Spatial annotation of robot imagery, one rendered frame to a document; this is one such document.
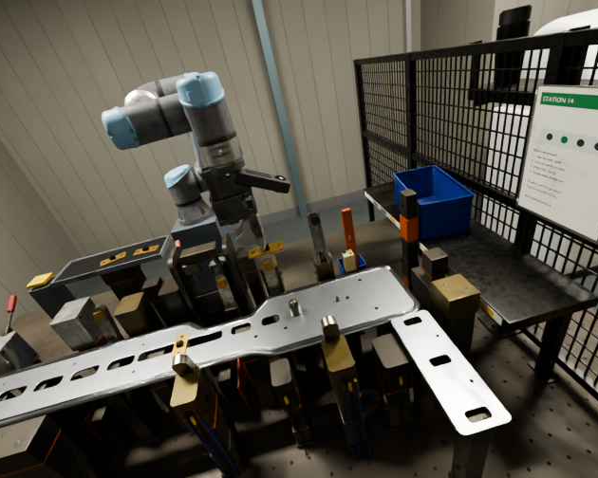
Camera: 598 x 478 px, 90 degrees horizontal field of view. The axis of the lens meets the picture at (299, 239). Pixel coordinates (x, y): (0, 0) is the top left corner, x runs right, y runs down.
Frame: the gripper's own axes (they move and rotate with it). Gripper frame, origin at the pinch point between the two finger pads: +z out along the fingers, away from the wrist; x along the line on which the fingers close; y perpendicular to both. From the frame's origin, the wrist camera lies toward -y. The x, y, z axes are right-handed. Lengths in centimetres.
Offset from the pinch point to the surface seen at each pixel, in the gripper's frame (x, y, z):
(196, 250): -22.3, 21.6, 8.2
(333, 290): -8.7, -14.8, 27.5
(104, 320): -18, 54, 20
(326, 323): 13.9, -8.1, 15.9
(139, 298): -22, 45, 19
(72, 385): -2, 61, 26
